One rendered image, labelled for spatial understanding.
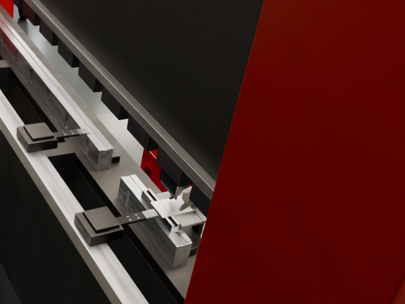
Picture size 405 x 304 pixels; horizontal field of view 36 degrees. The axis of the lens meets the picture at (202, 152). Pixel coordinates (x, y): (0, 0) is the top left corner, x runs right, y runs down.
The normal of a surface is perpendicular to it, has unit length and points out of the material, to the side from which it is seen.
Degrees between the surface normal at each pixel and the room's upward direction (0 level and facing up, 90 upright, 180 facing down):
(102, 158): 90
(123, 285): 0
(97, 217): 0
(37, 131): 0
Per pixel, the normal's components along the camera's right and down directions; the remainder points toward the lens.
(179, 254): 0.54, 0.54
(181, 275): 0.20, -0.83
